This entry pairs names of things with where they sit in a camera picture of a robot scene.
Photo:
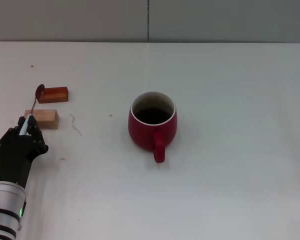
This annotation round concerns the red ceramic coffee cup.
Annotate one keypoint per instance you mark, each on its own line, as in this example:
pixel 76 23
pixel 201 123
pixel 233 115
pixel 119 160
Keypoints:
pixel 142 135

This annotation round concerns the light wooden block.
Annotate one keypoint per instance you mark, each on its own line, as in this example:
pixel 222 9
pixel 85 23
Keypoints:
pixel 48 118

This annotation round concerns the dark reddish wooden block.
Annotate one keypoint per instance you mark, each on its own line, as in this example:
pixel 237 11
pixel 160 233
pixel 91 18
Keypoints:
pixel 55 95

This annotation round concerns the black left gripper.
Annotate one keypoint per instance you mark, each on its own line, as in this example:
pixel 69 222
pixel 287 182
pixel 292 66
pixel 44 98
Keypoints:
pixel 15 155

